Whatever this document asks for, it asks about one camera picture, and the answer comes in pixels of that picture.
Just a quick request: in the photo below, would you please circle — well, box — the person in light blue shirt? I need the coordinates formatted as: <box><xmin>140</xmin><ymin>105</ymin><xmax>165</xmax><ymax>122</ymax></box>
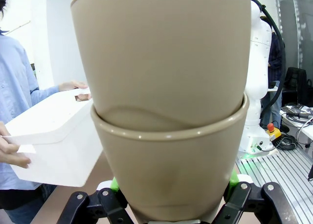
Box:
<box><xmin>0</xmin><ymin>0</ymin><xmax>60</xmax><ymax>224</ymax></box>

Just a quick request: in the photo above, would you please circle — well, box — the red yellow emergency stop button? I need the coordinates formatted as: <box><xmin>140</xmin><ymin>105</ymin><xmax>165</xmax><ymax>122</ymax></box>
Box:
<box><xmin>266</xmin><ymin>122</ymin><xmax>282</xmax><ymax>139</ymax></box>

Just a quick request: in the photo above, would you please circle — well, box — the tan plastic cup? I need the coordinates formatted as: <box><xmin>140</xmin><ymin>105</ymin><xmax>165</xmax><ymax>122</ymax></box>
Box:
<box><xmin>90</xmin><ymin>93</ymin><xmax>250</xmax><ymax>223</ymax></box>
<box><xmin>70</xmin><ymin>0</ymin><xmax>253</xmax><ymax>134</ymax></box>

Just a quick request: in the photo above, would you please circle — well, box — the person's right hand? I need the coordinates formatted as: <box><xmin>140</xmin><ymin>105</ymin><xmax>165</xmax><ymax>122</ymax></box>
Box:
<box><xmin>0</xmin><ymin>121</ymin><xmax>31</xmax><ymax>169</ymax></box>

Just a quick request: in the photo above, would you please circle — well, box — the black tripod leg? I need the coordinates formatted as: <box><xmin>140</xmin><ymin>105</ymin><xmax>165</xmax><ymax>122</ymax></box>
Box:
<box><xmin>300</xmin><ymin>159</ymin><xmax>313</xmax><ymax>181</ymax></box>

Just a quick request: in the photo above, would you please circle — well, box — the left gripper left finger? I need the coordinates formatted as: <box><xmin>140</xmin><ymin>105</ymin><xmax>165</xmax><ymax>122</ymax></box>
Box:
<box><xmin>58</xmin><ymin>177</ymin><xmax>128</xmax><ymax>224</ymax></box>

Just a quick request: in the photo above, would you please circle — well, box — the person in dark clothes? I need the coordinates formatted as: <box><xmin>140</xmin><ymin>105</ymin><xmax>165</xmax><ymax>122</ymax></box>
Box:
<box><xmin>260</xmin><ymin>32</ymin><xmax>286</xmax><ymax>131</ymax></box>

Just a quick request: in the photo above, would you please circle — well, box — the black coiled cable bundle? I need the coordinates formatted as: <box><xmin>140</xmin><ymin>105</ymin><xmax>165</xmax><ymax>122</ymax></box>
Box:
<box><xmin>272</xmin><ymin>133</ymin><xmax>298</xmax><ymax>151</ymax></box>

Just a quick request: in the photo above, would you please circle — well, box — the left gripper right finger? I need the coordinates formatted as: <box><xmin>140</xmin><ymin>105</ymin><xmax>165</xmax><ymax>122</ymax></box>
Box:
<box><xmin>215</xmin><ymin>170</ymin><xmax>302</xmax><ymax>224</ymax></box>

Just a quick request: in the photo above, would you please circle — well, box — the ribbed aluminium base plate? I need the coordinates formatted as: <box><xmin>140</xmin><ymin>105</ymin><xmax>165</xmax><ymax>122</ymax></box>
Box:
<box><xmin>235</xmin><ymin>147</ymin><xmax>313</xmax><ymax>198</ymax></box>

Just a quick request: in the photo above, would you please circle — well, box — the person's left hand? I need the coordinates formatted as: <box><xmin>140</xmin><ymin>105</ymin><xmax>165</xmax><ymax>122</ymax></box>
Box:
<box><xmin>58</xmin><ymin>81</ymin><xmax>92</xmax><ymax>102</ymax></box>

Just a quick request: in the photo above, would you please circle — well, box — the black office chair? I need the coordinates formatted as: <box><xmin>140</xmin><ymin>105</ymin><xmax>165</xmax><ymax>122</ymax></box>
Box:
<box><xmin>281</xmin><ymin>67</ymin><xmax>308</xmax><ymax>106</ymax></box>

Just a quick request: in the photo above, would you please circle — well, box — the white plastic basket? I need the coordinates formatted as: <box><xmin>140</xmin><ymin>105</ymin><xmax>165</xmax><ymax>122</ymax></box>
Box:
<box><xmin>4</xmin><ymin>88</ymin><xmax>104</xmax><ymax>188</ymax></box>

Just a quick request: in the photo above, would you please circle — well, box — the person's left forearm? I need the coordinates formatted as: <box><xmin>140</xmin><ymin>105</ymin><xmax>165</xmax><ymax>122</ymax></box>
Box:
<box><xmin>30</xmin><ymin>85</ymin><xmax>61</xmax><ymax>105</ymax></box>

